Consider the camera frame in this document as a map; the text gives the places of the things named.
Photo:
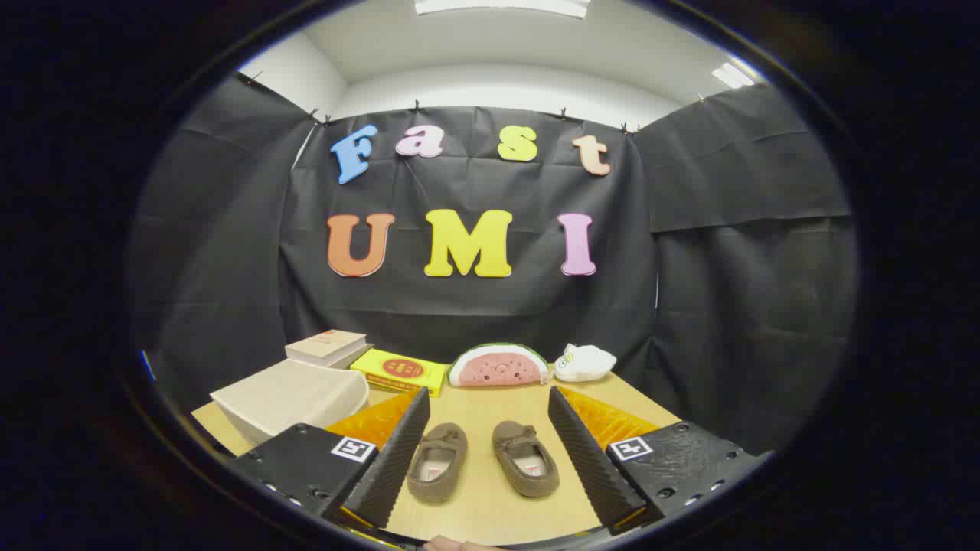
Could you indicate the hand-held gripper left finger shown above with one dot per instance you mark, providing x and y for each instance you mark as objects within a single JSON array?
[{"x": 398, "y": 459}]

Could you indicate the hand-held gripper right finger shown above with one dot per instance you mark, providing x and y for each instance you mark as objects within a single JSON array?
[{"x": 586, "y": 459}]

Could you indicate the brown fuzzy shoe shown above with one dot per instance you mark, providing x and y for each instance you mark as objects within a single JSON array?
[
  {"x": 440, "y": 441},
  {"x": 513, "y": 444}
]

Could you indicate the beige fabric storage box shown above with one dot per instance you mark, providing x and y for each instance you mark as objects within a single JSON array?
[{"x": 291, "y": 394}]

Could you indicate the yellow book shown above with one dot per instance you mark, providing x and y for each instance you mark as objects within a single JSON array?
[{"x": 398, "y": 379}]

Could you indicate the white plush toy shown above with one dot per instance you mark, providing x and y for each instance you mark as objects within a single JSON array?
[{"x": 589, "y": 363}]

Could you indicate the watermelon slice plush toy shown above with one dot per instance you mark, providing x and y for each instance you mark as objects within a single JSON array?
[{"x": 498, "y": 367}]

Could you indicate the beige cover book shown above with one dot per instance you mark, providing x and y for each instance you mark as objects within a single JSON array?
[{"x": 325, "y": 344}]

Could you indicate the black backdrop cloth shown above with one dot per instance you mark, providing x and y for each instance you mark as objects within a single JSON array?
[{"x": 475, "y": 306}]

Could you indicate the ceiling light panel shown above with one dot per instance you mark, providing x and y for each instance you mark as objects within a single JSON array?
[
  {"x": 733, "y": 75},
  {"x": 501, "y": 6}
]

